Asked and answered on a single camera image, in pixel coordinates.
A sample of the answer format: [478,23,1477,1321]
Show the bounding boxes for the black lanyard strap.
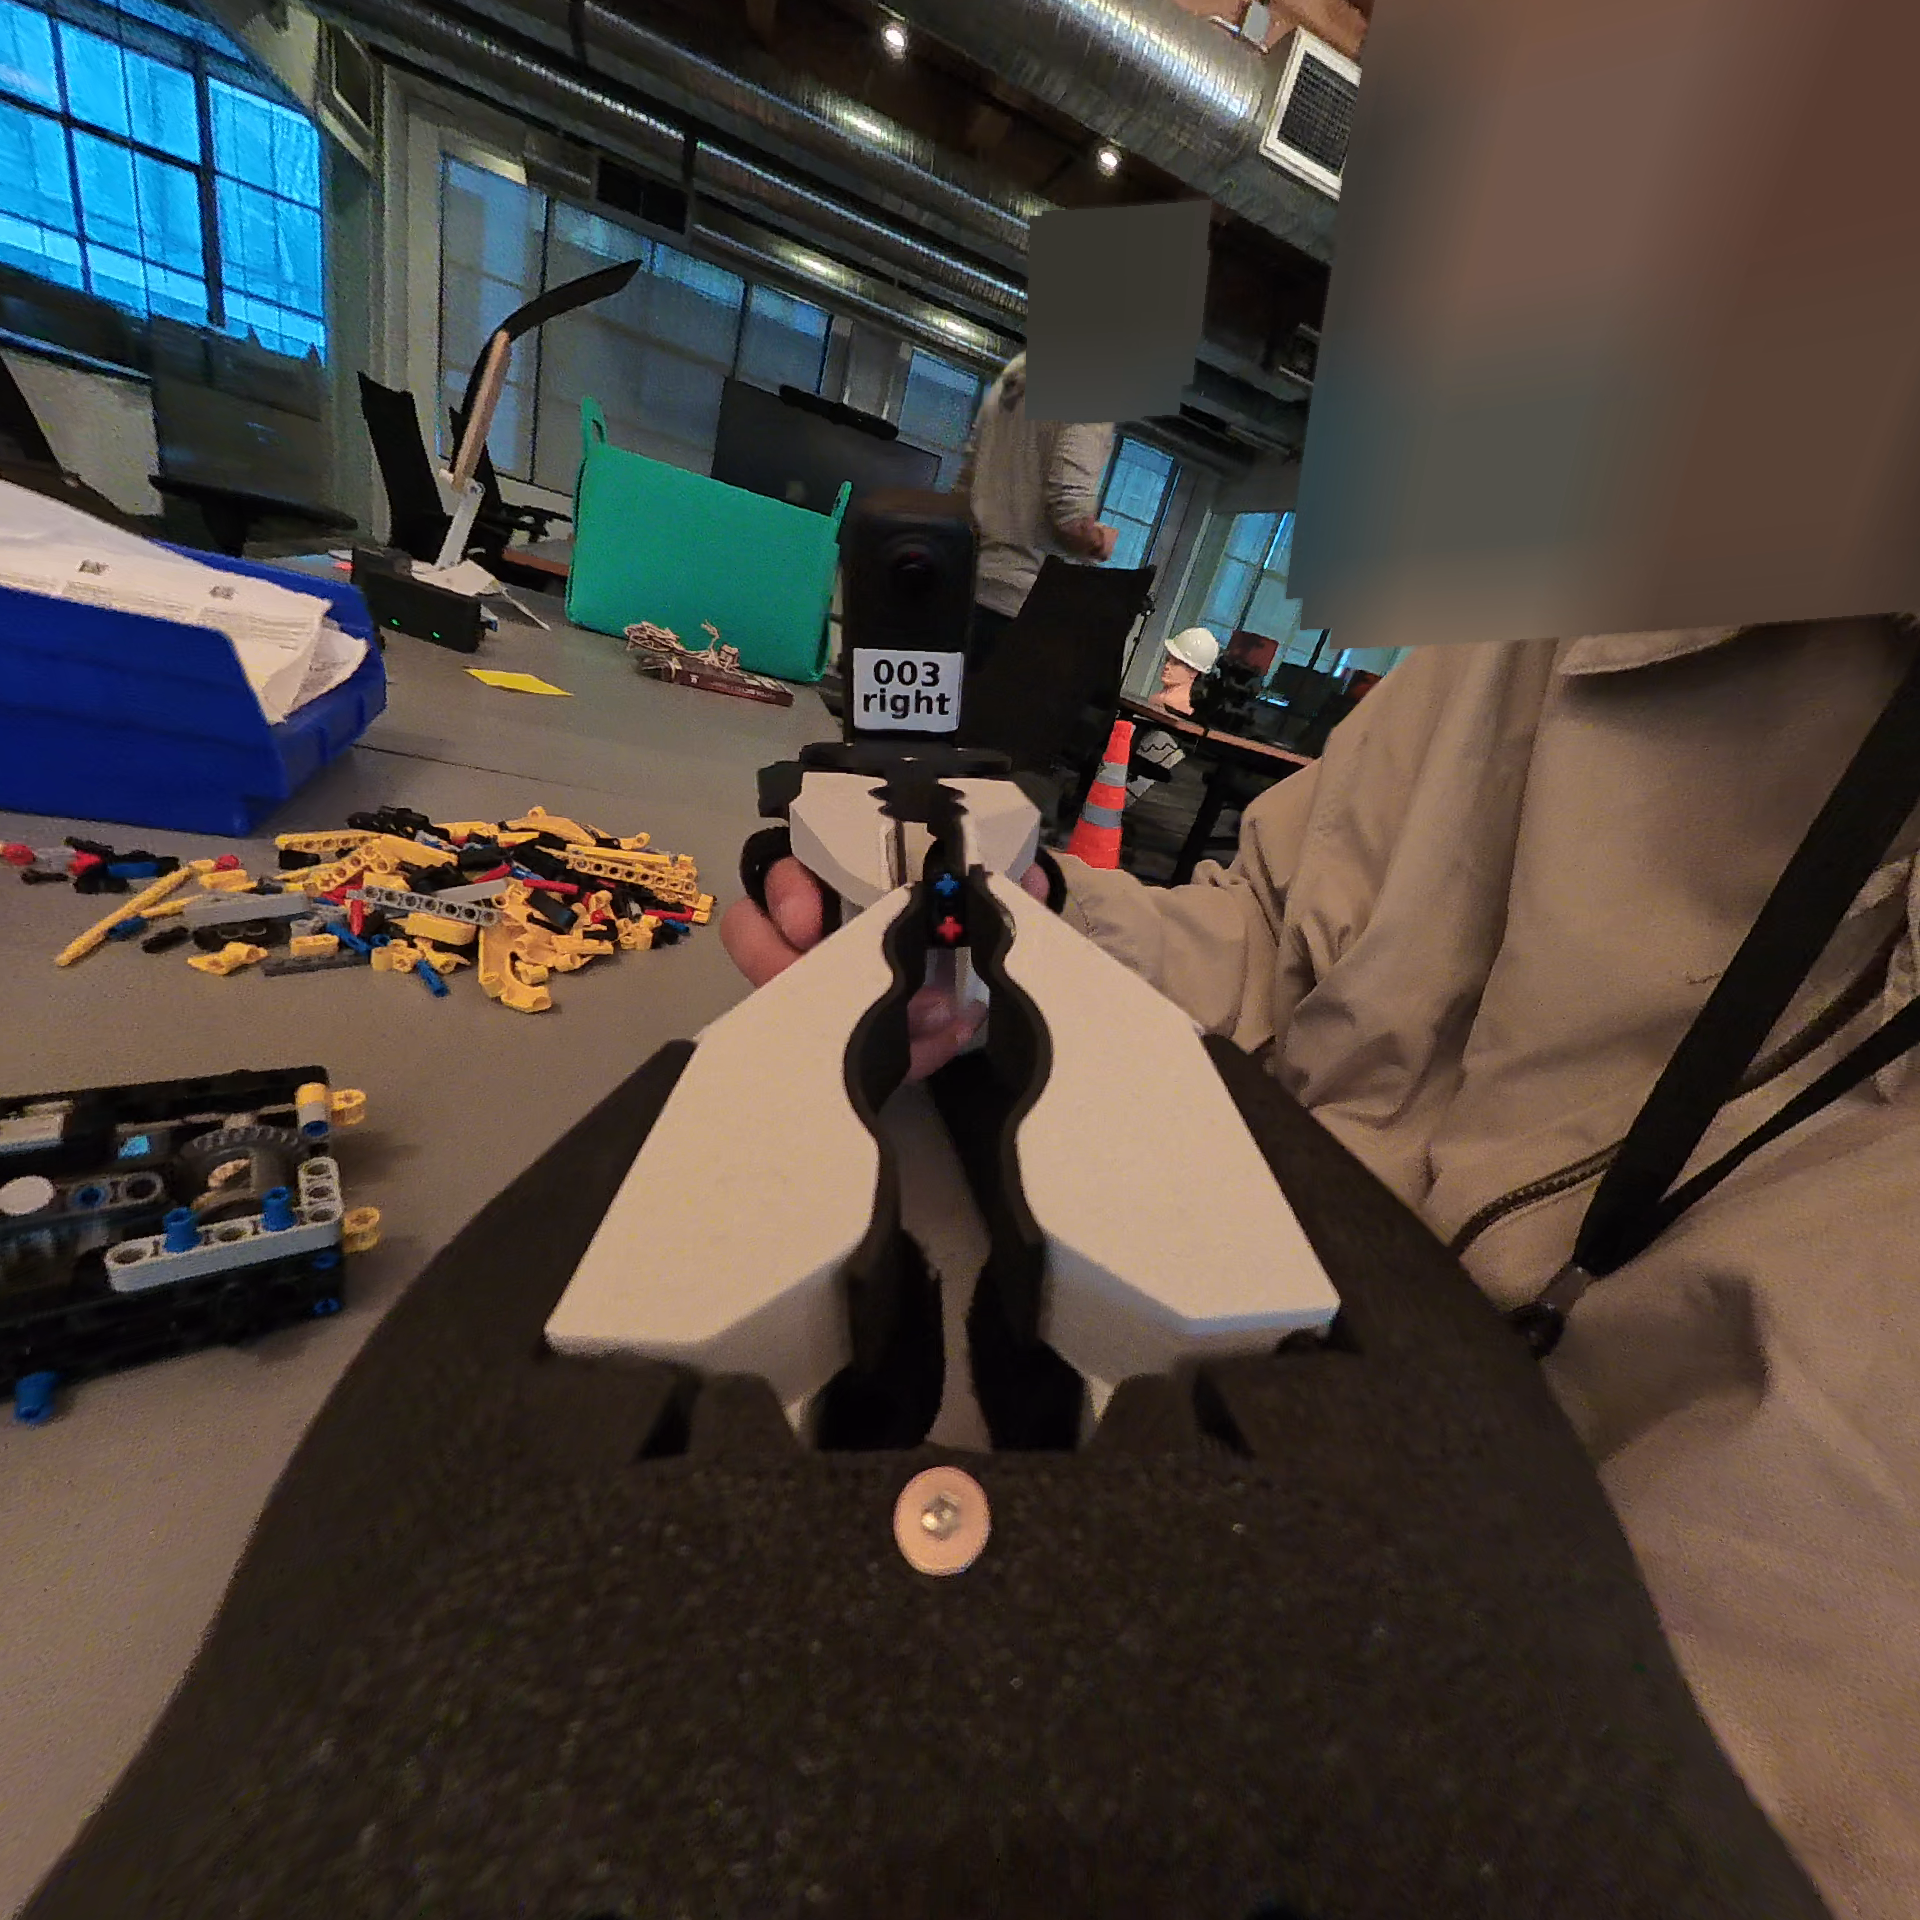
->
[1512,675,1920,1360]

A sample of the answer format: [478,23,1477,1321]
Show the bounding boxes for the dark wall monitor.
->
[710,378,946,515]

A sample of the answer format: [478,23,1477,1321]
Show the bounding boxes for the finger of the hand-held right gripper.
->
[953,774,1046,903]
[787,769,908,928]

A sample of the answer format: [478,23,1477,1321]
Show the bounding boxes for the person's right hand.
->
[721,862,841,994]

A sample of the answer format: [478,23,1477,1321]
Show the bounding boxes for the orange traffic cone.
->
[1068,720,1139,873]

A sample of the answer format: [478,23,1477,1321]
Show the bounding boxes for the white desk lamp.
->
[434,259,646,579]

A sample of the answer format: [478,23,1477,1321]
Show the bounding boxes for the blue plastic bin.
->
[0,526,388,840]

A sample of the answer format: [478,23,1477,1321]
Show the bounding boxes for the grey desk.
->
[0,559,857,1802]

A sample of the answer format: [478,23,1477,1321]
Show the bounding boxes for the pile of bricks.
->
[0,804,721,1017]

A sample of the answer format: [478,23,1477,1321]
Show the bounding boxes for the black box with green light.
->
[350,546,492,654]

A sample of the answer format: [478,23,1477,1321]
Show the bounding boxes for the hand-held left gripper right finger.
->
[971,873,1345,1432]

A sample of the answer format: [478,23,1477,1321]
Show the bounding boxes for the black brick car chassis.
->
[0,1067,380,1424]

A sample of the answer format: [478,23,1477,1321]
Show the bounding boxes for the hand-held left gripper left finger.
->
[545,884,923,1446]

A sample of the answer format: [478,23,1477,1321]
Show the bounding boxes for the person's right forearm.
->
[1050,750,1457,1082]

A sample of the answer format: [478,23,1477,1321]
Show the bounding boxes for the metal air duct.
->
[323,0,1345,265]

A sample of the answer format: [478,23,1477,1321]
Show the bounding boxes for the wooden puzzle model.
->
[621,617,797,712]

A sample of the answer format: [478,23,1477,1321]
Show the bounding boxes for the person's beige jacket torso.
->
[1245,615,1920,1920]

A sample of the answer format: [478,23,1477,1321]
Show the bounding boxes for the teal fabric bin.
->
[566,399,856,687]

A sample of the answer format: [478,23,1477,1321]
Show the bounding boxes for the white printed paper sheets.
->
[0,478,373,724]

